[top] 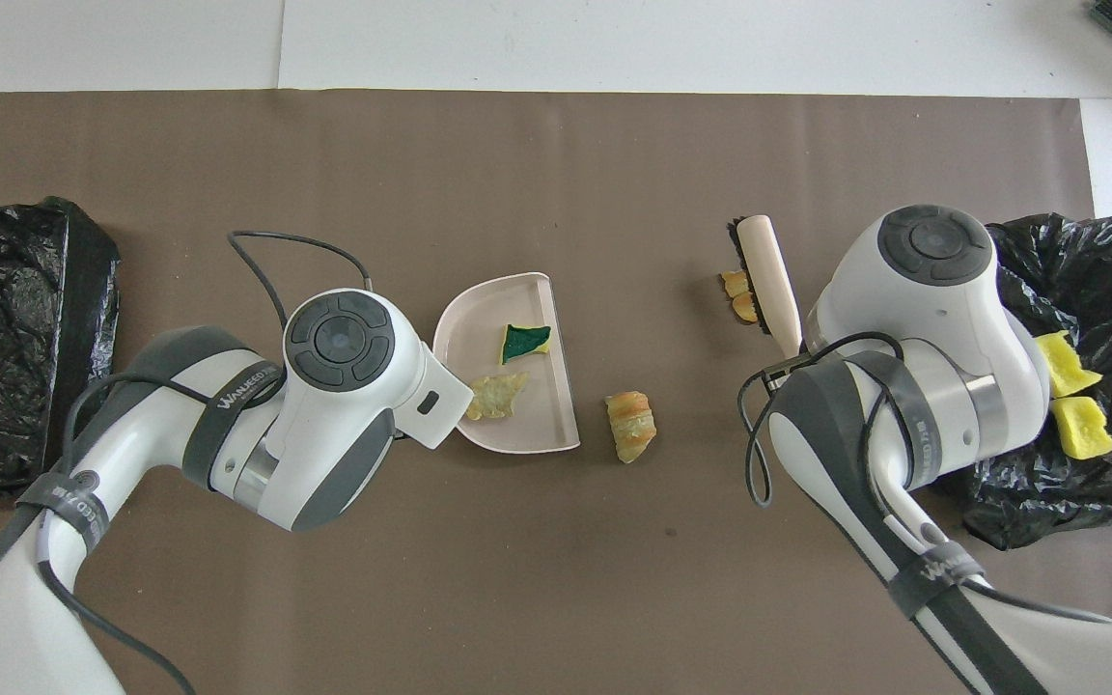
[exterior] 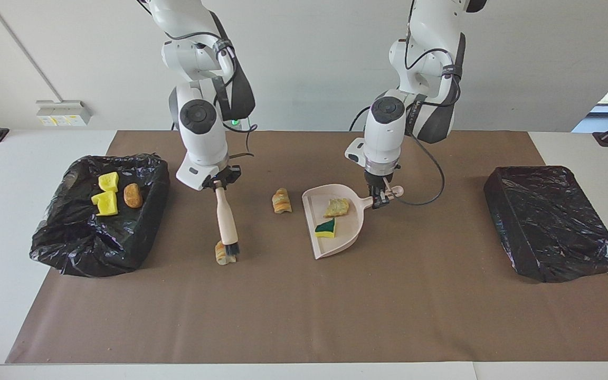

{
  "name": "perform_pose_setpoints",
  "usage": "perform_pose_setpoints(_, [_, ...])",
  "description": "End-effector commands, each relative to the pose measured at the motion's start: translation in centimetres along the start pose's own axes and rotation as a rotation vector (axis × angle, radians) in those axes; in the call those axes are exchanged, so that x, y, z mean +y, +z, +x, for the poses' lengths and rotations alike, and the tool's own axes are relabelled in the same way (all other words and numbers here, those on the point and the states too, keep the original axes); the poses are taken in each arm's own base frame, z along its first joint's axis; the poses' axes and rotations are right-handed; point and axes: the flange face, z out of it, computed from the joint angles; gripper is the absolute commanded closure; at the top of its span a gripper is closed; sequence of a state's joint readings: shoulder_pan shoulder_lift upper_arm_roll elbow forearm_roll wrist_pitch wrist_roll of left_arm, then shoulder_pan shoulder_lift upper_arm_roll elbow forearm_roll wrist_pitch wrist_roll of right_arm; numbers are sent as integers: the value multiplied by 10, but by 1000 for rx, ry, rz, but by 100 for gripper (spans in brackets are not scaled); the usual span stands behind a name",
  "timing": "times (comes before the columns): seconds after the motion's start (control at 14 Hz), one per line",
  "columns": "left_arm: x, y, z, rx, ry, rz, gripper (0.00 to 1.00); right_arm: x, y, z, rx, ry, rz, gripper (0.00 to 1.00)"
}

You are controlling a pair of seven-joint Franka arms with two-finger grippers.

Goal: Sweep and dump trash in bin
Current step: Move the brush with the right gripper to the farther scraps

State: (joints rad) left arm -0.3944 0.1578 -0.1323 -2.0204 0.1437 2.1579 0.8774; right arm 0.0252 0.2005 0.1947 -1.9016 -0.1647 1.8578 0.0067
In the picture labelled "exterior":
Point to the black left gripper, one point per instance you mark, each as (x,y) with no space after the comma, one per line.
(380,179)

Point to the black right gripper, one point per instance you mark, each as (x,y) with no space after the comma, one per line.
(222,177)

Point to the beige brush with black bristles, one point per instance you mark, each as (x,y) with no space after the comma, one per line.
(226,216)

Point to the pale toast chunk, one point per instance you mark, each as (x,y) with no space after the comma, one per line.
(336,207)

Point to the beige plastic dustpan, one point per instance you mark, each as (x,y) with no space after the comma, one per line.
(346,235)

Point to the long striped croissant piece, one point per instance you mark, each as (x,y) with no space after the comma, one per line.
(282,200)

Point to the yellow sponge with green pad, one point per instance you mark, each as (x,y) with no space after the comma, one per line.
(326,228)

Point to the short striped croissant piece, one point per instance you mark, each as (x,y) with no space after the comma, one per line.
(220,256)

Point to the brown bread roll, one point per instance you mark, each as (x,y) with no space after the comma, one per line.
(133,196)

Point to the notched yellow sponge piece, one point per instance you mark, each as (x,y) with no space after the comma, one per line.
(108,182)

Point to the wedge yellow sponge piece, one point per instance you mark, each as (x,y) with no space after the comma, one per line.
(106,204)

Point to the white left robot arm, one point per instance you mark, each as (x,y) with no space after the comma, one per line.
(386,132)

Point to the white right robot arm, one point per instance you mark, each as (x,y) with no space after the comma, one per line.
(198,137)

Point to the crumpled black bagged bin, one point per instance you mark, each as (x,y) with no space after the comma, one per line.
(87,243)

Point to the flat black bagged bin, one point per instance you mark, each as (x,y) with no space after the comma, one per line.
(552,227)

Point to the brown paper table mat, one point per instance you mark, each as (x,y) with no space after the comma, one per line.
(362,306)

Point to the white wall outlet box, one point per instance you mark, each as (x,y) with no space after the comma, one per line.
(64,112)

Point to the white wall conduit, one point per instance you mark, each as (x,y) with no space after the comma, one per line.
(24,50)

